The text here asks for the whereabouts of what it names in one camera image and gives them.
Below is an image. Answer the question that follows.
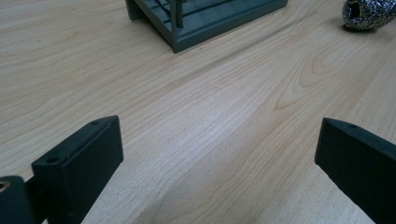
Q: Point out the grey plastic rack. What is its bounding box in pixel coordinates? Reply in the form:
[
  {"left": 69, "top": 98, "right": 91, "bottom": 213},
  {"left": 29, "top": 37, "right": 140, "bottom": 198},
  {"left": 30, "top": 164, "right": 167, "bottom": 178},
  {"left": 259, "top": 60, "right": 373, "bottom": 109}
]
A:
[{"left": 124, "top": 0, "right": 290, "bottom": 54}]

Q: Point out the silver speckled hollow ornament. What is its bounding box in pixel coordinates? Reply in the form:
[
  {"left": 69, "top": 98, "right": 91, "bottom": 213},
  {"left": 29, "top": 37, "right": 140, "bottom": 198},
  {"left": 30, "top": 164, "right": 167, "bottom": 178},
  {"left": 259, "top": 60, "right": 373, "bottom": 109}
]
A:
[{"left": 342, "top": 0, "right": 396, "bottom": 32}]

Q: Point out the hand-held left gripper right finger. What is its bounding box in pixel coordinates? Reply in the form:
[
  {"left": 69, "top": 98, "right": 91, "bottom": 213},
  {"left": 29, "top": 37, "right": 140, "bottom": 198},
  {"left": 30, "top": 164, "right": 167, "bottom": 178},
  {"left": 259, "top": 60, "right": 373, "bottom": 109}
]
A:
[{"left": 314, "top": 117, "right": 396, "bottom": 224}]

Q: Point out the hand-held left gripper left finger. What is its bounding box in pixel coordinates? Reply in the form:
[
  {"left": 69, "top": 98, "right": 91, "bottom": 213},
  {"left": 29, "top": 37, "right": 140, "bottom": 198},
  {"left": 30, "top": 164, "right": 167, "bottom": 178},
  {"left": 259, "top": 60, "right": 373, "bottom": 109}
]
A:
[{"left": 31, "top": 115, "right": 124, "bottom": 224}]

